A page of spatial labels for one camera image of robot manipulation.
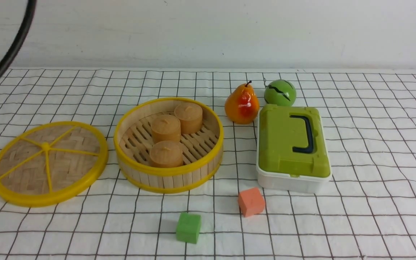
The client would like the green lidded white plastic box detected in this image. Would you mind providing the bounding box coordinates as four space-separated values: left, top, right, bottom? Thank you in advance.
256 104 332 194

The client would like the green foam cube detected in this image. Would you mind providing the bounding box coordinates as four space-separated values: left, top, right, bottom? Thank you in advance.
175 212 202 244

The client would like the orange foam cube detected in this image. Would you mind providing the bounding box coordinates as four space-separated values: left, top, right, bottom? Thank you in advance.
238 187 265 217

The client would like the black cable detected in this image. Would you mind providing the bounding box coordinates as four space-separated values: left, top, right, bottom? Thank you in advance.
0 0 37 101

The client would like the yellow woven bamboo steamer lid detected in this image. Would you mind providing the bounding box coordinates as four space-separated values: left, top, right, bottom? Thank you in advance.
0 121 109 208

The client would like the green round toy fruit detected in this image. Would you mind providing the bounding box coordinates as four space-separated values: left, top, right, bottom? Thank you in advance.
264 79 296 107

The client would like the tan toy bun middle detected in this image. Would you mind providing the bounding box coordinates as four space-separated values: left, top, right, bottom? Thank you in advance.
150 114 181 144

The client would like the tan toy bun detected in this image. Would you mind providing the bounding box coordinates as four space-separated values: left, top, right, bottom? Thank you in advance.
149 140 183 168
150 114 181 144
174 102 203 134

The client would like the orange red toy pear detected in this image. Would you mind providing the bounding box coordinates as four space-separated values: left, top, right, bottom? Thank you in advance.
224 81 260 125

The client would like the tan toy bun back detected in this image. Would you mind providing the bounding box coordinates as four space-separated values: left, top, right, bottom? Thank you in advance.
174 102 203 134

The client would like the yellow bamboo steamer basket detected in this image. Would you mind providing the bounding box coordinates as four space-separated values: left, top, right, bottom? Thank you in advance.
113 97 224 194

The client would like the tan toy bun front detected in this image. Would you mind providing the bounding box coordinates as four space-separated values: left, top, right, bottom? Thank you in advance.
149 140 183 168

